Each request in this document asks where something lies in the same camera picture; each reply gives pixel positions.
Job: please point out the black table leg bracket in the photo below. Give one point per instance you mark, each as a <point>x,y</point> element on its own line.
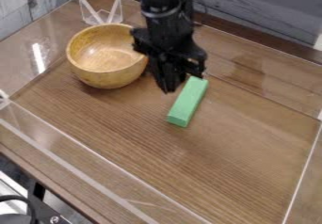
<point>45,214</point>

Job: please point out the green rectangular block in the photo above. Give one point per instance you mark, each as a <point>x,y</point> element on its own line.
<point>187,102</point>

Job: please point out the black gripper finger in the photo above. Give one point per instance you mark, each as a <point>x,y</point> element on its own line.
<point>175,75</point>
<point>155,69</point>

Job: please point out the brown wooden bowl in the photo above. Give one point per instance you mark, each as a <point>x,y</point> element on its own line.
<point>102,57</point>

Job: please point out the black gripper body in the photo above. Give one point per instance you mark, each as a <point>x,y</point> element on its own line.
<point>167,39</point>

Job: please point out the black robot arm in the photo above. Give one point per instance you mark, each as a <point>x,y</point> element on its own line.
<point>163,5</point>

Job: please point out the clear acrylic corner bracket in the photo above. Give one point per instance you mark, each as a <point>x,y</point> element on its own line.
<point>94,17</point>

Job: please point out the clear acrylic tray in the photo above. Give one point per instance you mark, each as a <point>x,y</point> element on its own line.
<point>100,147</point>

